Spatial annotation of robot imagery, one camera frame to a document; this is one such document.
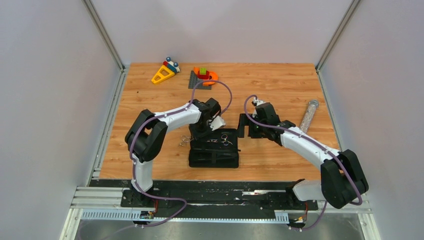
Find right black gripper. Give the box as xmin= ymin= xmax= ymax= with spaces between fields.
xmin=235 ymin=113 xmax=267 ymax=139

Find silver scissors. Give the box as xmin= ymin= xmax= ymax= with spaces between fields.
xmin=221 ymin=134 xmax=233 ymax=146
xmin=178 ymin=135 xmax=194 ymax=147

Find black zip tool case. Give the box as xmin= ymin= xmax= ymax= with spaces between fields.
xmin=188 ymin=128 xmax=240 ymax=169

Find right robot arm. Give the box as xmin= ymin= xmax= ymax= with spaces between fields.
xmin=237 ymin=99 xmax=369 ymax=209

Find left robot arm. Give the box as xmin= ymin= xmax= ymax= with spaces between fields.
xmin=124 ymin=98 xmax=225 ymax=207

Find grey lego baseplate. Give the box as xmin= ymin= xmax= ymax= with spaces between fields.
xmin=188 ymin=70 xmax=212 ymax=90

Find red lego block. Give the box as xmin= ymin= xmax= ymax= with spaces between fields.
xmin=197 ymin=70 xmax=210 ymax=80

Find orange curved toy piece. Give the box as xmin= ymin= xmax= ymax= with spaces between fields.
xmin=193 ymin=67 xmax=219 ymax=86

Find green lego block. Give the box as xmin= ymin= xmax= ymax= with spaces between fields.
xmin=198 ymin=67 xmax=208 ymax=75

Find yellow triangle toy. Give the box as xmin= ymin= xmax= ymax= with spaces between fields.
xmin=151 ymin=56 xmax=181 ymax=85

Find clear tube of beads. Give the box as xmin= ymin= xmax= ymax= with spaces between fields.
xmin=299 ymin=99 xmax=320 ymax=133

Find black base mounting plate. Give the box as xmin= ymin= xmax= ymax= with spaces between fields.
xmin=116 ymin=179 xmax=320 ymax=220

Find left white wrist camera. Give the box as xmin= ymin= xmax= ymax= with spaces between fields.
xmin=209 ymin=115 xmax=226 ymax=131

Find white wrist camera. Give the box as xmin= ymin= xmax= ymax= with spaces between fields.
xmin=252 ymin=98 xmax=265 ymax=118
xmin=209 ymin=115 xmax=226 ymax=131

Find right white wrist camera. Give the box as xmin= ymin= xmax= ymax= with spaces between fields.
xmin=252 ymin=98 xmax=265 ymax=118

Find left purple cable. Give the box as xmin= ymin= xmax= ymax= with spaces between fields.
xmin=128 ymin=80 xmax=233 ymax=229

